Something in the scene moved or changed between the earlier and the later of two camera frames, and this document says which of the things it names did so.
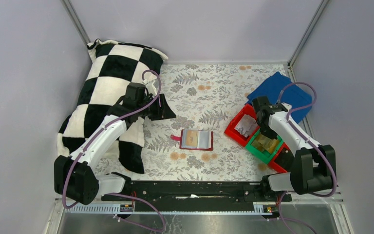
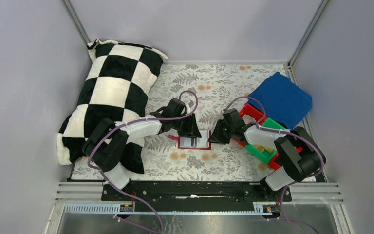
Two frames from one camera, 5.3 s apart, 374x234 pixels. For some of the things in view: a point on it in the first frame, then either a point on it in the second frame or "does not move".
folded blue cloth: (293, 97) does not move
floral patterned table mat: (195, 146) does not move
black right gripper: (266, 129) → (221, 130)
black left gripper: (157, 107) → (189, 125)
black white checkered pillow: (115, 65) does not move
